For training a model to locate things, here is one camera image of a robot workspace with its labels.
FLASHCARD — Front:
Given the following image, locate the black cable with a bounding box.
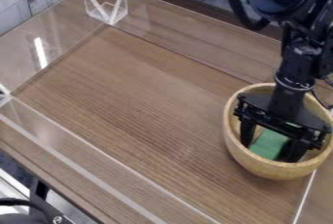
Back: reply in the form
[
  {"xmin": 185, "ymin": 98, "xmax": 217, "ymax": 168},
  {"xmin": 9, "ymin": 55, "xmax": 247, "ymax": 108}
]
[{"xmin": 0, "ymin": 198, "xmax": 33, "ymax": 216}]

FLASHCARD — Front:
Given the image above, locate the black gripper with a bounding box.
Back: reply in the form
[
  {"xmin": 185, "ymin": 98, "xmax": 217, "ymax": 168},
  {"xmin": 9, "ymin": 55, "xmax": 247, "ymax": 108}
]
[{"xmin": 235, "ymin": 93, "xmax": 332, "ymax": 163}]

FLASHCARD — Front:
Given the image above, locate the green stick block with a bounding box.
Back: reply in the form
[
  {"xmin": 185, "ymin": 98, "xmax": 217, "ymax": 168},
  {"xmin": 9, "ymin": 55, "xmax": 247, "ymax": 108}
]
[{"xmin": 251, "ymin": 129, "xmax": 289, "ymax": 161}]

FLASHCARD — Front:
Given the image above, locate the clear acrylic enclosure wall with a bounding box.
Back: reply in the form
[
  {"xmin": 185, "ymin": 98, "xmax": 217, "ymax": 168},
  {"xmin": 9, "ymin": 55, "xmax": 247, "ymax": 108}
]
[{"xmin": 0, "ymin": 0, "xmax": 333, "ymax": 224}]

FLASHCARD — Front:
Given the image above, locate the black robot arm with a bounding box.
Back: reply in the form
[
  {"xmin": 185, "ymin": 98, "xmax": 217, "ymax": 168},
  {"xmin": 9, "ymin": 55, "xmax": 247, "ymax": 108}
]
[{"xmin": 228, "ymin": 0, "xmax": 333, "ymax": 163}]

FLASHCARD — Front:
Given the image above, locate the black table leg frame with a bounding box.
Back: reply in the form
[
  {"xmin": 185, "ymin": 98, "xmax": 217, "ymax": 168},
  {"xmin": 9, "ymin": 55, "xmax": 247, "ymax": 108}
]
[{"xmin": 29, "ymin": 178, "xmax": 105, "ymax": 224}]

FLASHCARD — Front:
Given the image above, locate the wooden bowl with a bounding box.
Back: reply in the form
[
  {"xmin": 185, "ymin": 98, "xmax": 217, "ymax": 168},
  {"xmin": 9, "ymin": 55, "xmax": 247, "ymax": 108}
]
[{"xmin": 223, "ymin": 83, "xmax": 333, "ymax": 180}]

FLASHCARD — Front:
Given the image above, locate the clear acrylic corner bracket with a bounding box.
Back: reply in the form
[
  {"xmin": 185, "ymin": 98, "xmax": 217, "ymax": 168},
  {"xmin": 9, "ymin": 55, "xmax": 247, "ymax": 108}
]
[{"xmin": 83, "ymin": 0, "xmax": 128, "ymax": 25}]

